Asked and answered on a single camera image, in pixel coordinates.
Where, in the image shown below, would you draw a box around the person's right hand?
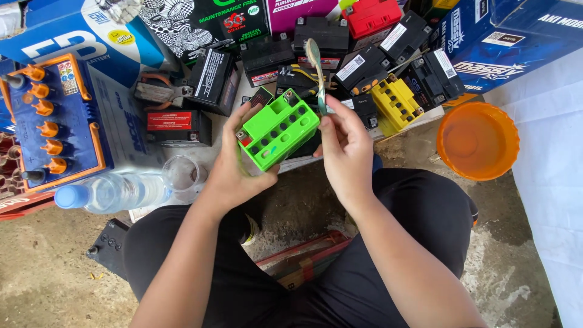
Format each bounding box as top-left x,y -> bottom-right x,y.
313,95 -> 379,204

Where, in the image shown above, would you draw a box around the person's left hand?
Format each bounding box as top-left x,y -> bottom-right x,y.
199,102 -> 281,208

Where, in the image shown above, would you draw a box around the green motorcycle battery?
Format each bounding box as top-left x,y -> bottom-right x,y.
235,88 -> 322,172

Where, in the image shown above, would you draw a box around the worn toothbrush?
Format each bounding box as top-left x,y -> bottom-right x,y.
305,38 -> 329,117

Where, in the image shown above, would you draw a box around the clear plastic cup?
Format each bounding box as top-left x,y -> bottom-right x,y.
162,155 -> 209,203

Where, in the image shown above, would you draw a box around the black battery with red label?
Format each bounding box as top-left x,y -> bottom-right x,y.
146,109 -> 213,148

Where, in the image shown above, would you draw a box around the yellow motorcycle battery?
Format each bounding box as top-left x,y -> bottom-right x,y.
369,73 -> 426,137

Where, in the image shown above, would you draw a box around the person's black trousers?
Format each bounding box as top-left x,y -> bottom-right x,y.
122,168 -> 479,328

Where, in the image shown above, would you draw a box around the yellow black pliers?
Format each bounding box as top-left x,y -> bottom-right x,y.
289,64 -> 338,98

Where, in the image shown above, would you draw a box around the clear water bottle blue cap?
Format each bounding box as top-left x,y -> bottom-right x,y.
54,171 -> 174,215

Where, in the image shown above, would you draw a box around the red flattened carton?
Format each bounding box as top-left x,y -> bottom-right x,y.
255,230 -> 353,290

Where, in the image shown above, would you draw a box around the pile of black batteries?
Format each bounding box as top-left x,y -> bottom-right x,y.
187,11 -> 466,130

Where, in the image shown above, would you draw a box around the orange plastic basin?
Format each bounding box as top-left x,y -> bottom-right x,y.
436,101 -> 521,182

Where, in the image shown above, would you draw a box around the red motorcycle battery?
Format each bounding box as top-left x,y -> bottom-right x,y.
342,0 -> 404,40

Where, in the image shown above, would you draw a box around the large black car battery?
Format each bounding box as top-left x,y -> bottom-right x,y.
86,218 -> 133,281

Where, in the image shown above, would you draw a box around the black patterned battery carton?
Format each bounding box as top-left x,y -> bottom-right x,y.
137,0 -> 270,64

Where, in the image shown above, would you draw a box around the magenta battery carton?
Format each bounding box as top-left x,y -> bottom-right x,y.
264,0 -> 347,39

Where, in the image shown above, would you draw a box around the dark blue battery carton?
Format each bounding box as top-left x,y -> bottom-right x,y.
489,0 -> 583,46
428,0 -> 583,95

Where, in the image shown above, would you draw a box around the blue car battery orange caps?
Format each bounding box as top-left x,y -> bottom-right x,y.
0,54 -> 167,193

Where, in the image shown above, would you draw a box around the white sheet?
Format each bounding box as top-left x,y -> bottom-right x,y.
483,46 -> 583,328

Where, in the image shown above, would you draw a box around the blue white battery carton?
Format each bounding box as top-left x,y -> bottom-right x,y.
0,0 -> 167,87

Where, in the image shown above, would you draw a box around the red bottle crate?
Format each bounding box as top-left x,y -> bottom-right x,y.
0,132 -> 57,221

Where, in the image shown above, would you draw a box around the rusty pliers orange handles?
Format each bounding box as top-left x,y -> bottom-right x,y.
133,70 -> 194,112

